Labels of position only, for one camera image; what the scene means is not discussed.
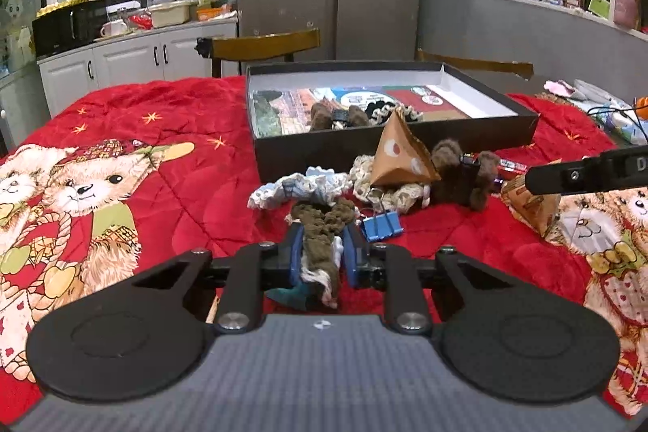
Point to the red plastic item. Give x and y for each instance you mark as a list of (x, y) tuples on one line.
[(141, 22)]

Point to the red bear printed blanket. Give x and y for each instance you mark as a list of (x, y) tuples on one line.
[(202, 158)]

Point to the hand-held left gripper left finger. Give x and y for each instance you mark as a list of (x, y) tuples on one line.
[(296, 255)]

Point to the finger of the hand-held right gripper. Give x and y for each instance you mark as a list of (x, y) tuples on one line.
[(567, 176)]

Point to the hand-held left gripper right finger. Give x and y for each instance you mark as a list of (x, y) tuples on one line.
[(353, 260)]

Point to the blue white printed card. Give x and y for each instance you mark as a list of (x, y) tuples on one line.
[(354, 97)]

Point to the cream lace scrunchie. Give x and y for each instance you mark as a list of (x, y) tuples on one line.
[(400, 199)]

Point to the black scrunchie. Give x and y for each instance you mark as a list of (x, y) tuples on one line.
[(379, 105)]

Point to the red green printed card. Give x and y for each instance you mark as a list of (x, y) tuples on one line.
[(430, 103)]

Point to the white flat item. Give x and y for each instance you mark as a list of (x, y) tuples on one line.
[(597, 93)]

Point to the orange food container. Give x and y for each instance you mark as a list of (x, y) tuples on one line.
[(210, 13)]

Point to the white cup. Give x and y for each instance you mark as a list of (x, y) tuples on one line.
[(114, 28)]

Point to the pink cloth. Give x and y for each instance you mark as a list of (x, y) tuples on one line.
[(559, 87)]

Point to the brown triangular paper packet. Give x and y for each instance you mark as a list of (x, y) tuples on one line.
[(400, 148), (536, 209)]

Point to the black microwave oven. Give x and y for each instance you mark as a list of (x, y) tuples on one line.
[(66, 27)]

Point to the light blue packet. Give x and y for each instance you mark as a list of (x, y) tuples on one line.
[(625, 127)]

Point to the yellow tray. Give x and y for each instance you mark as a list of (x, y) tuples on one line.
[(60, 5)]

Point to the red snack packet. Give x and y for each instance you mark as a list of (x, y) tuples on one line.
[(511, 166)]

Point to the orange item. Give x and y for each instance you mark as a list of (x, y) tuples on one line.
[(642, 104)]

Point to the blue binder clip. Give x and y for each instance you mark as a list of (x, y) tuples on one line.
[(382, 227)]

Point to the pink figurine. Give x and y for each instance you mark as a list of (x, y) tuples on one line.
[(627, 4)]

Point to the blue white scrunchie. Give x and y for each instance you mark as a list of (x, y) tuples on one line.
[(303, 186)]

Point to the olive brown scrunchie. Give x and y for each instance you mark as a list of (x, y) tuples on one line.
[(319, 234)]

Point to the white kitchen cabinet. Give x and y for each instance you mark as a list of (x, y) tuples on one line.
[(126, 57)]

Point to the building picture booklet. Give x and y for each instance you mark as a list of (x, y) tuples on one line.
[(283, 108)]

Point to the beige plastic basin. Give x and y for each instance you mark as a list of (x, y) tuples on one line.
[(169, 15)]

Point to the black shallow box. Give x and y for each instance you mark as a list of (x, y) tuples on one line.
[(314, 153)]

